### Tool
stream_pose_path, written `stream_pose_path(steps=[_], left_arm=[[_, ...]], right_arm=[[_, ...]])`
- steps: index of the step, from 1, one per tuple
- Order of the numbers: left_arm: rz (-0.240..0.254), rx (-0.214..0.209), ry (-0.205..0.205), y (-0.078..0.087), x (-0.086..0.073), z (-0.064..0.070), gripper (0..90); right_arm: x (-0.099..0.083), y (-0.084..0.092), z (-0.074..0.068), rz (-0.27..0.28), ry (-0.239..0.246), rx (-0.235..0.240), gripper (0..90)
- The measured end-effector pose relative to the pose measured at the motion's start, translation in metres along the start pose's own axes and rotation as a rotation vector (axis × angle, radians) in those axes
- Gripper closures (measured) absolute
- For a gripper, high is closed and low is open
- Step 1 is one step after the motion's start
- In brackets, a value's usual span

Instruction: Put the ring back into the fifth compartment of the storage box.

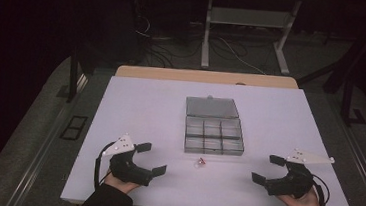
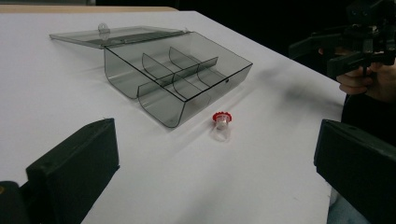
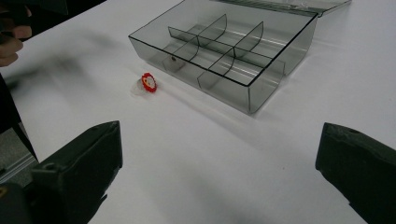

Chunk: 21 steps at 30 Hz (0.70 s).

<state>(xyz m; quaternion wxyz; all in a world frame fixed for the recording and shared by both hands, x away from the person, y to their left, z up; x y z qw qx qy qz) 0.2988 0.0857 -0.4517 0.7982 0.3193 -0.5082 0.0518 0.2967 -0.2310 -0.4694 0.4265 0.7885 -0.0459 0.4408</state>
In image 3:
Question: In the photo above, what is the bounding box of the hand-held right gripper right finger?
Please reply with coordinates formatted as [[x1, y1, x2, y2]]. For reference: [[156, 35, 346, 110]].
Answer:
[[315, 121, 396, 224]]

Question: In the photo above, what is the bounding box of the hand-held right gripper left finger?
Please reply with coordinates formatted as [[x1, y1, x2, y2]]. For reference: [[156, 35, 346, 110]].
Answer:
[[30, 120, 123, 224]]

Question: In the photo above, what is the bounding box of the red flower ring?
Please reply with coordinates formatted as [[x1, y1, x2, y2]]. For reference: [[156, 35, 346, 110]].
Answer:
[[132, 72, 158, 95]]

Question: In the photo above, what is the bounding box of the clear grey divided storage box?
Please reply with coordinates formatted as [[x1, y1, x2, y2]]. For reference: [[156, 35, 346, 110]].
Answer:
[[128, 0, 353, 115]]

